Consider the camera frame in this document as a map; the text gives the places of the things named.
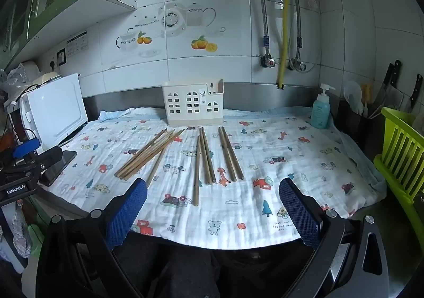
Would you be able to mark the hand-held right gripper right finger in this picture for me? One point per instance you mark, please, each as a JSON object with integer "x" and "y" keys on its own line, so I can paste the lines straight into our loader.
{"x": 299, "y": 215}

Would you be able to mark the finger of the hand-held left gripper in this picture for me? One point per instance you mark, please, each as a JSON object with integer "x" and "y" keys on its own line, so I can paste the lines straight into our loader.
{"x": 49, "y": 156}
{"x": 26, "y": 149}

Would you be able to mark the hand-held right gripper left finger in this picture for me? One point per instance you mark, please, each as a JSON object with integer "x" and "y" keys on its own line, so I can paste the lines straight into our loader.
{"x": 127, "y": 215}

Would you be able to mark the white plastic utensil basket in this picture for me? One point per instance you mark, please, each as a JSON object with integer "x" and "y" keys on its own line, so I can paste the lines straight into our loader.
{"x": 185, "y": 106}

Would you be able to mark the person's left forearm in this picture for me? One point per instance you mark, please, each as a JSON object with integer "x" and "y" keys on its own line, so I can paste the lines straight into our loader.
{"x": 20, "y": 231}

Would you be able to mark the black flat device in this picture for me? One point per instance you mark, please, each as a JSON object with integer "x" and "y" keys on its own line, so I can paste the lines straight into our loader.
{"x": 63, "y": 165}

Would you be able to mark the white cartoon printed cloth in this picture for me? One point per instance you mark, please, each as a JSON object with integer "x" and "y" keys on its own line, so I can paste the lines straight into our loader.
{"x": 265, "y": 185}

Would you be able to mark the clear plastic bag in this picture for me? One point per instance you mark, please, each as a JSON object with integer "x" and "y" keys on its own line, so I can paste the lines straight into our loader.
{"x": 11, "y": 81}

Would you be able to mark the beige round lid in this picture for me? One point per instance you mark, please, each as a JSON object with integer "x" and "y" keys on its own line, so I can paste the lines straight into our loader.
{"x": 48, "y": 77}

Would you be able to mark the white round appliance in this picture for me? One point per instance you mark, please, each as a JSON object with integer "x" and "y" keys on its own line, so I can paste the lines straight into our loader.
{"x": 30, "y": 69}

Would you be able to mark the person's dark trouser legs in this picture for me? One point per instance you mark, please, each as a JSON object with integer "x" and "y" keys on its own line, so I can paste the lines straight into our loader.
{"x": 198, "y": 271}

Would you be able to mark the dark utensil holder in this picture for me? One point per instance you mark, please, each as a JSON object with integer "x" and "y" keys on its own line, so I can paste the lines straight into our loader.
{"x": 357, "y": 132}

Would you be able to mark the teal pump soap bottle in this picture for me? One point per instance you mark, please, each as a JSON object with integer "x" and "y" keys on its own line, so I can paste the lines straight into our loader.
{"x": 319, "y": 116}

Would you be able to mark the green plastic dish rack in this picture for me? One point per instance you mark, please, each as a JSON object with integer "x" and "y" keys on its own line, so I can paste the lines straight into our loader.
{"x": 400, "y": 145}

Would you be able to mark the white plastic spatula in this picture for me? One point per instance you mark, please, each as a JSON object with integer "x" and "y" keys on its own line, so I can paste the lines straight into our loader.
{"x": 352, "y": 92}

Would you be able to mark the metal water valve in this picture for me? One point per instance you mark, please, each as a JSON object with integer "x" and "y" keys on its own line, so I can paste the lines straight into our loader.
{"x": 299, "y": 65}

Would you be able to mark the metal valve with red knob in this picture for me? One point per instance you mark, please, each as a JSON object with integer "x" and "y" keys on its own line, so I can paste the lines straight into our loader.
{"x": 267, "y": 61}

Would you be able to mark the black wall socket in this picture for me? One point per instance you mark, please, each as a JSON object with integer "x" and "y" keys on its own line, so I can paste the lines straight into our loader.
{"x": 61, "y": 57}

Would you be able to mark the white wall label sticker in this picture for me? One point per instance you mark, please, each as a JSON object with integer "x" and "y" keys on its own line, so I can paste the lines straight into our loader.
{"x": 77, "y": 43}

